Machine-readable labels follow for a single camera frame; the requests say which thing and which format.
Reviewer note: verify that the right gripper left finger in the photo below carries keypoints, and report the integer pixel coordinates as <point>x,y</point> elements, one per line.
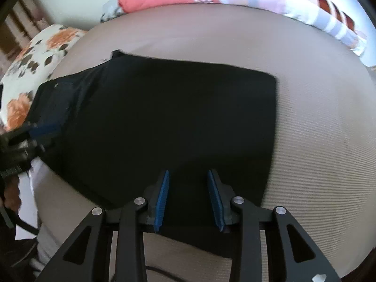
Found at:
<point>85,255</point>

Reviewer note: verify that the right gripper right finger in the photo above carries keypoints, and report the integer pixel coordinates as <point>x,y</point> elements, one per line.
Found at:
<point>292,255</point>

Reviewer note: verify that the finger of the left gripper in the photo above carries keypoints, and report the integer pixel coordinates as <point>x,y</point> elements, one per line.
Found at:
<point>44,134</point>

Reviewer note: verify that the black denim pants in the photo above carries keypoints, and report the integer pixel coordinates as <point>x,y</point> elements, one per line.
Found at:
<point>124,121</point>

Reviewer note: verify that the person's left hand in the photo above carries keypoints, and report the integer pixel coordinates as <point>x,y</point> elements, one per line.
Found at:
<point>11,195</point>

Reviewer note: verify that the floral orange rose pillow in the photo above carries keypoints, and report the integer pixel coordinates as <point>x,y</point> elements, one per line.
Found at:
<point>32,67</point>

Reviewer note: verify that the beige textured bed mattress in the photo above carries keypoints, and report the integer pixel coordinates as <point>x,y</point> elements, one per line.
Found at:
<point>323,168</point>

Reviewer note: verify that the beige patterned curtain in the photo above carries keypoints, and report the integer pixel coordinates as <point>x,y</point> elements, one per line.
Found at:
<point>22,22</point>

